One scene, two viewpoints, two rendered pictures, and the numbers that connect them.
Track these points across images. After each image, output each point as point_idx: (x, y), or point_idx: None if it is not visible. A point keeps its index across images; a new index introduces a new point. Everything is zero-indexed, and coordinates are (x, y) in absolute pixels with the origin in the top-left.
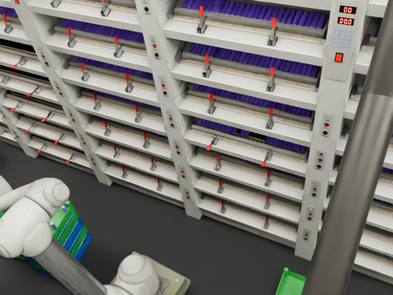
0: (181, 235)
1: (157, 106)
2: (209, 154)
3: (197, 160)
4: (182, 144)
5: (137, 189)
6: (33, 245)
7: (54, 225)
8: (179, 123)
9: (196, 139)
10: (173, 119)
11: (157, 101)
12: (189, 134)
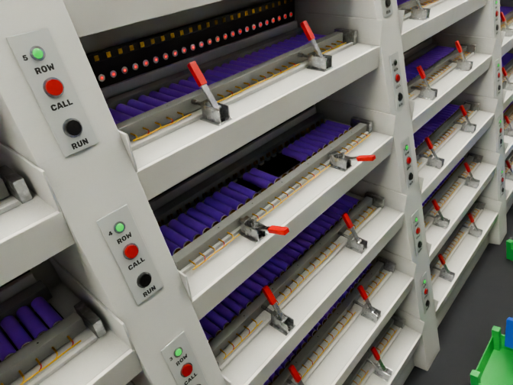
0: None
1: (50, 253)
2: (238, 328)
3: (236, 370)
4: (195, 338)
5: None
6: None
7: None
8: (162, 246)
9: (221, 270)
10: (140, 248)
11: (46, 217)
12: (190, 284)
